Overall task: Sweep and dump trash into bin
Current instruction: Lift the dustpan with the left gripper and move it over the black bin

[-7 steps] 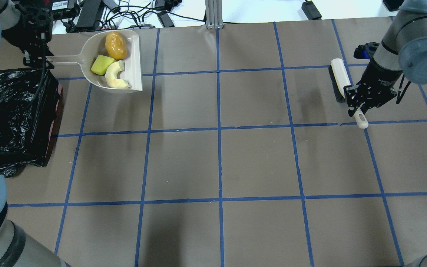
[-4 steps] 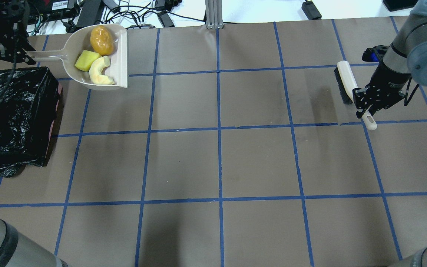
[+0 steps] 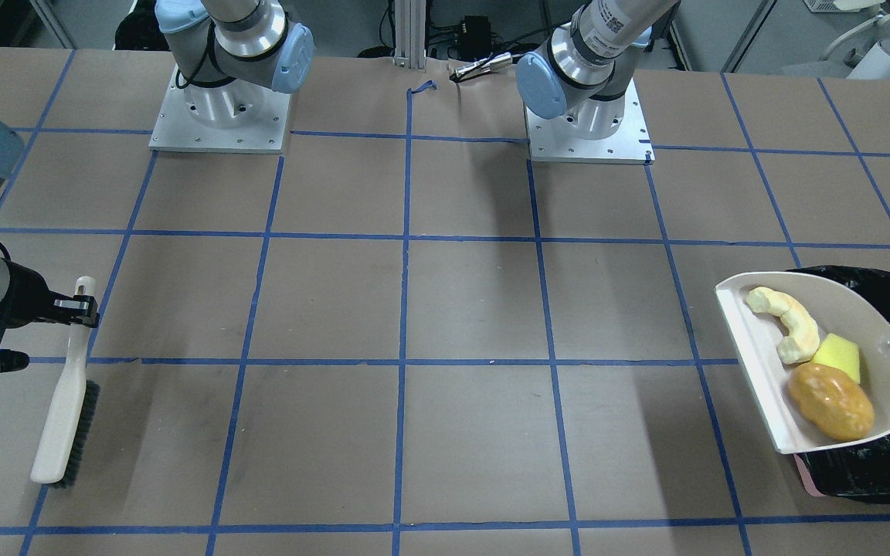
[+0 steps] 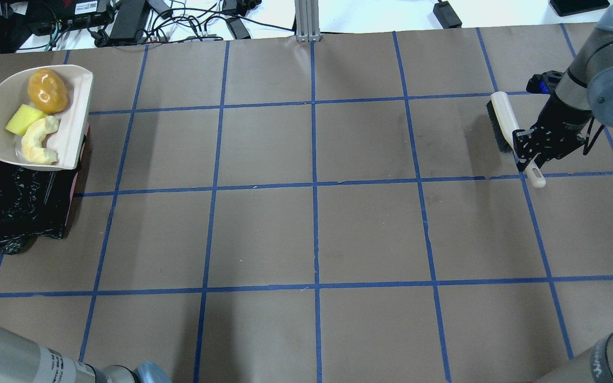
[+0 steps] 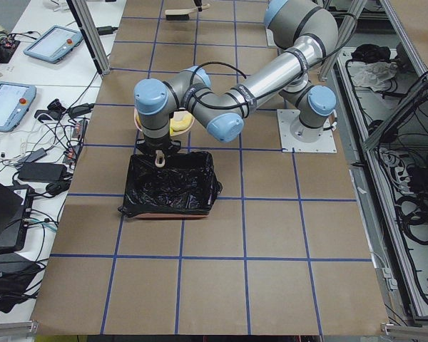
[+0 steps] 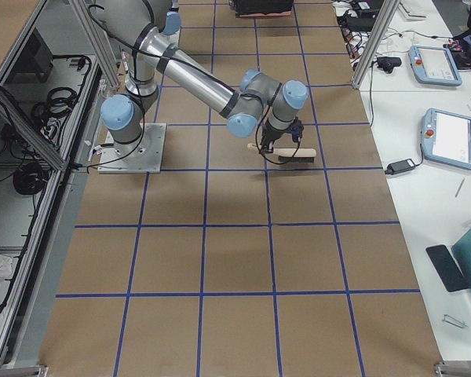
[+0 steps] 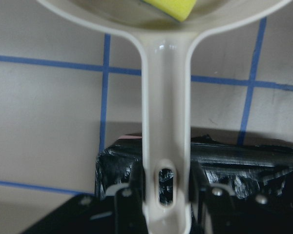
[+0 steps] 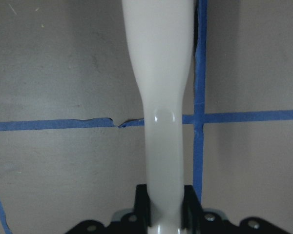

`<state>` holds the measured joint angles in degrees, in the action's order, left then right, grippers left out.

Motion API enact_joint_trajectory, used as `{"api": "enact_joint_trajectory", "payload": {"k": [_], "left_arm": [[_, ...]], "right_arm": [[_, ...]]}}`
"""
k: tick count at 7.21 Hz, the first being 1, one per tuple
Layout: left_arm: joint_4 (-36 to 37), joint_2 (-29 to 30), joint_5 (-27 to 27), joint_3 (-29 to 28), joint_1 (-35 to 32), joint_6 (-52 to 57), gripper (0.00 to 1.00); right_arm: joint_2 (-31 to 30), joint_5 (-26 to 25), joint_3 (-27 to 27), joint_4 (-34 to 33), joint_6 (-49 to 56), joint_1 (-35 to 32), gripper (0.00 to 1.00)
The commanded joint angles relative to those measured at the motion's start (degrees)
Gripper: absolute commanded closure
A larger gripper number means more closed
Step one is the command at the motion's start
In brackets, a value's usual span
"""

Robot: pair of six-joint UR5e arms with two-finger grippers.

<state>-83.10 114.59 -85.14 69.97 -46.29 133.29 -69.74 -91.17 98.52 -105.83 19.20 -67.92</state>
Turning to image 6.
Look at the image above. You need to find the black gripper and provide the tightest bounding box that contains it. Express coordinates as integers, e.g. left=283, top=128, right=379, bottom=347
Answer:
left=260, top=123, right=285, bottom=154

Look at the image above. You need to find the white hand brush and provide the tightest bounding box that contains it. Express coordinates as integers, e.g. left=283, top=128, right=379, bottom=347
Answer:
left=246, top=143, right=317, bottom=166

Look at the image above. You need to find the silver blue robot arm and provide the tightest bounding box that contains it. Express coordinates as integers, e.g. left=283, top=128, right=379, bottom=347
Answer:
left=88, top=1, right=316, bottom=165

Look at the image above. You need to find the black trash bin bag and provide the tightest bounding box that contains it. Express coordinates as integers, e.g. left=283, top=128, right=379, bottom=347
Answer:
left=228, top=0, right=294, bottom=17

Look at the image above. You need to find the black power brick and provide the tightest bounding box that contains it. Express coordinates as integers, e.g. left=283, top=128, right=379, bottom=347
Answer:
left=385, top=159, right=423, bottom=176

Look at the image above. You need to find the black webcam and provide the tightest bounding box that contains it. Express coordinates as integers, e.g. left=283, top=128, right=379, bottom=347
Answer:
left=376, top=57, right=402, bottom=74

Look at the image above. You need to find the far teach pendant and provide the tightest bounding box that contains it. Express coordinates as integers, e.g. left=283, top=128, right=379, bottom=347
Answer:
left=408, top=46, right=462, bottom=86

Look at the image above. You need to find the teach pendant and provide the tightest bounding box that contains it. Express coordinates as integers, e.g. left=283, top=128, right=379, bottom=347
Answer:
left=420, top=108, right=471, bottom=170
left=408, top=46, right=462, bottom=86

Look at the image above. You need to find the near teach pendant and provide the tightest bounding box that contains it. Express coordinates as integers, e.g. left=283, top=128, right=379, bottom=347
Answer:
left=420, top=108, right=471, bottom=170

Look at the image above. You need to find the grey pen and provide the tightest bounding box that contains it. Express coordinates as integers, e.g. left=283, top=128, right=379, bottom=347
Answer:
left=455, top=177, right=466, bottom=198

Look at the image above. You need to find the black smartphone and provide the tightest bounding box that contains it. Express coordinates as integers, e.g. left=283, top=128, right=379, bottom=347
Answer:
left=425, top=244, right=469, bottom=292

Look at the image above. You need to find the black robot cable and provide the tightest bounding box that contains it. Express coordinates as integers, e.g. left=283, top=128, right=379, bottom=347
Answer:
left=254, top=105, right=303, bottom=166

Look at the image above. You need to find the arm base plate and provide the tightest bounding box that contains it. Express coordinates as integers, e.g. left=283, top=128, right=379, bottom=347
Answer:
left=97, top=123, right=166, bottom=174

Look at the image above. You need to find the aluminium frame post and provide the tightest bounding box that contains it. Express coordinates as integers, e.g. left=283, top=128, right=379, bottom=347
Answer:
left=352, top=0, right=400, bottom=90

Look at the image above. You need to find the aluminium side frame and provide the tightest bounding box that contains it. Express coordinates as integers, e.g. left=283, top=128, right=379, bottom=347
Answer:
left=0, top=1, right=118, bottom=375

